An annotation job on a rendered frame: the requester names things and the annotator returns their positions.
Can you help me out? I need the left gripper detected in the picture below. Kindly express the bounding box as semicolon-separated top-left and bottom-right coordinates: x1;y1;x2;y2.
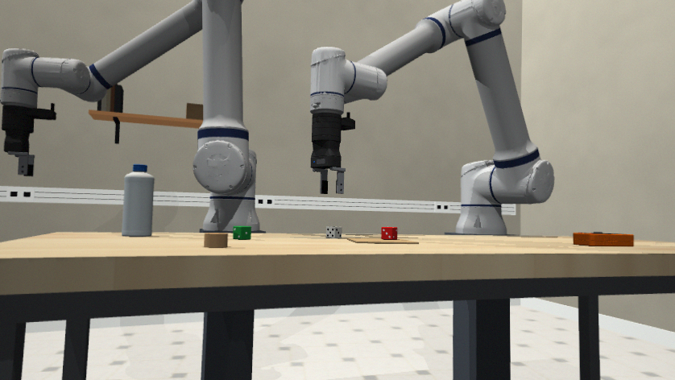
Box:
310;95;355;194

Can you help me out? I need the green die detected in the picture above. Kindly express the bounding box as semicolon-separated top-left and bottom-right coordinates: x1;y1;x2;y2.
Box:
233;226;251;240

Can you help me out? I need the orange digital multimeter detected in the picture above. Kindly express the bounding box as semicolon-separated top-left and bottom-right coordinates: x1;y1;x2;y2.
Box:
574;232;634;246

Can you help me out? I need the brown square mat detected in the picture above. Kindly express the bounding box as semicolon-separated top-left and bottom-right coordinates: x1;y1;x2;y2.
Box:
347;238;419;244

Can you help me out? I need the brown cylinder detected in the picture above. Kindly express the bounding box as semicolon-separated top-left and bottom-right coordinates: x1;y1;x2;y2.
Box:
204;233;228;248

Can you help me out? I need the red die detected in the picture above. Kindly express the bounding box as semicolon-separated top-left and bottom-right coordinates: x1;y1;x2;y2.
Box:
381;227;397;240

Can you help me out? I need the grey plastic bottle with blue cap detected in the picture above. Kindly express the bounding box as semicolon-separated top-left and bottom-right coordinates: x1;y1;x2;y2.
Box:
122;164;155;237

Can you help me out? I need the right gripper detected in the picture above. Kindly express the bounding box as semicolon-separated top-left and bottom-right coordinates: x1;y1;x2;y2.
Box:
0;89;56;176

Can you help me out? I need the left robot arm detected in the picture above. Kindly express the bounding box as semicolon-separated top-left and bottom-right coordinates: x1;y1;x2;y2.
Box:
310;0;554;235

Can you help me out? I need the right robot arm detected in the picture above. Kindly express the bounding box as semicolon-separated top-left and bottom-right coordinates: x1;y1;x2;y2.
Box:
1;0;259;231

